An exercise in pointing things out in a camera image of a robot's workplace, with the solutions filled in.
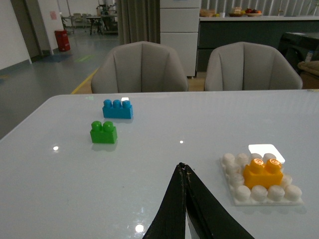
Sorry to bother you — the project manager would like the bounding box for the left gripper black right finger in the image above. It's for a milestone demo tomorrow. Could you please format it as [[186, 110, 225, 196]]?
[[183, 165, 253, 239]]

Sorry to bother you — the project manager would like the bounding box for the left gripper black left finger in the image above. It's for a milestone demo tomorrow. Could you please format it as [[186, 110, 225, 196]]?
[[144, 163, 186, 239]]

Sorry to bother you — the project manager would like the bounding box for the yellow toy building block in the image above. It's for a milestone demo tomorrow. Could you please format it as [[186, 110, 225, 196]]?
[[243, 158, 283, 189]]

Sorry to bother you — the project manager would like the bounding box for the green toy building block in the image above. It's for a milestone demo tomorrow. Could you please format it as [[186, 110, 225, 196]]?
[[90, 121, 117, 144]]

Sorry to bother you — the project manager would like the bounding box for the blue toy building block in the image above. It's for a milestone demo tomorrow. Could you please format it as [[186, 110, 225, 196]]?
[[102, 99, 133, 119]]

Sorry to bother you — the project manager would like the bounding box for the right grey armchair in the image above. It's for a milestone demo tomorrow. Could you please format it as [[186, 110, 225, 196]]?
[[204, 42, 303, 91]]

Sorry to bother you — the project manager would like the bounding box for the grey armchair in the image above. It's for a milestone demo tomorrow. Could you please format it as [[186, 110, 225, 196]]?
[[204, 42, 303, 91], [91, 41, 188, 94]]

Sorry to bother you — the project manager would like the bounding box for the left grey armchair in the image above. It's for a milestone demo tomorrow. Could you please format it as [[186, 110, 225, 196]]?
[[91, 41, 188, 94]]

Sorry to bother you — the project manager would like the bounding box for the dark kitchen counter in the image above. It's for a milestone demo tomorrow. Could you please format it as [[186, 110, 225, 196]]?
[[196, 16, 319, 72]]

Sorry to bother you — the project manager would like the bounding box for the white drawer cabinet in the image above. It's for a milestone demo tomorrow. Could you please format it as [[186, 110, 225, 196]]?
[[159, 0, 201, 77]]

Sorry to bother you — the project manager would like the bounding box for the grey curtain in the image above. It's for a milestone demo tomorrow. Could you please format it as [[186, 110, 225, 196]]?
[[117, 0, 160, 45]]

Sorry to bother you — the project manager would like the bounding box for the wicker basket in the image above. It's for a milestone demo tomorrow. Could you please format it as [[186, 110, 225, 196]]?
[[199, 8, 216, 17]]

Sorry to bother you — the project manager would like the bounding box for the bread bowl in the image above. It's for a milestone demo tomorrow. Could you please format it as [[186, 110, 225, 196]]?
[[229, 7, 246, 17]]

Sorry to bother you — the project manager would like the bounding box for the background work table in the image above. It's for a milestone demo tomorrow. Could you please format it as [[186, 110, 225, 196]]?
[[86, 14, 118, 35]]

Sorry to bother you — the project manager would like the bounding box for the fruit plate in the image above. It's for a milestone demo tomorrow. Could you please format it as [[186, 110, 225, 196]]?
[[245, 8, 263, 17]]

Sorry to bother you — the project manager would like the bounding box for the white studded base plate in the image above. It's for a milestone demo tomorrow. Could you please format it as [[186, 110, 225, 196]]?
[[220, 153, 303, 206]]

